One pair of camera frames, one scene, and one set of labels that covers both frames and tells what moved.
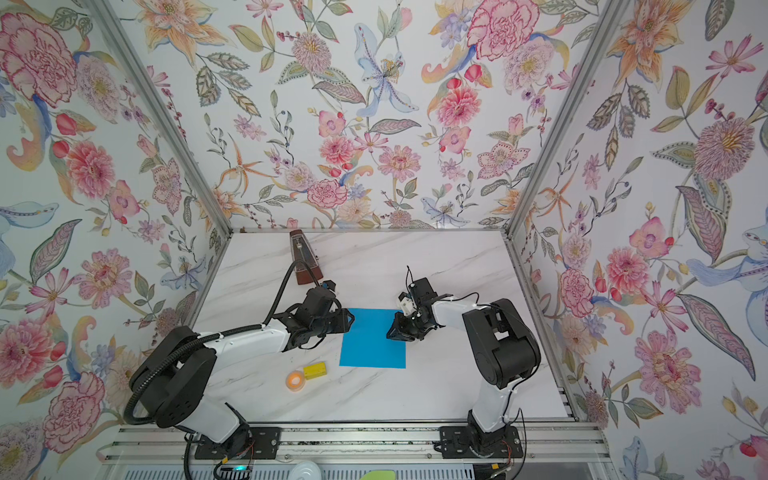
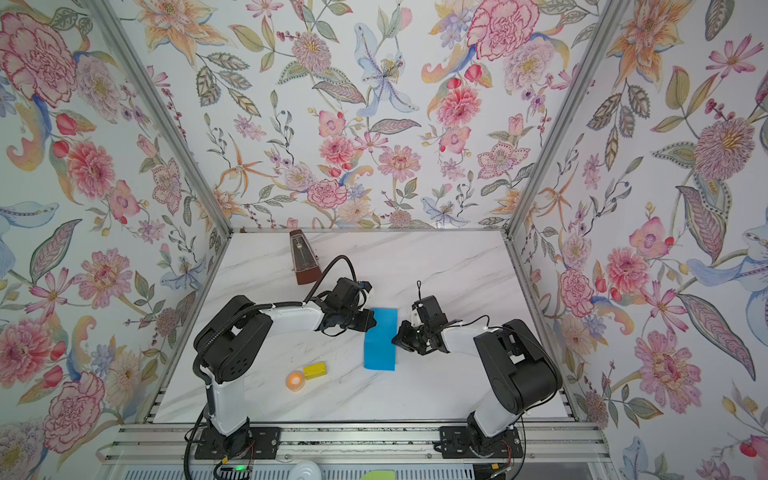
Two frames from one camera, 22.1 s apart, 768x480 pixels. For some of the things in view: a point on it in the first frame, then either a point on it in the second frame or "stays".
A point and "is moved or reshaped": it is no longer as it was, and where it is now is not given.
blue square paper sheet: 365,343 is moved or reshaped
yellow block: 315,370 stays
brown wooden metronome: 301,251 stays
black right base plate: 466,442 stays
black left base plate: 250,443 stays
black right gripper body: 410,327 → 415,338
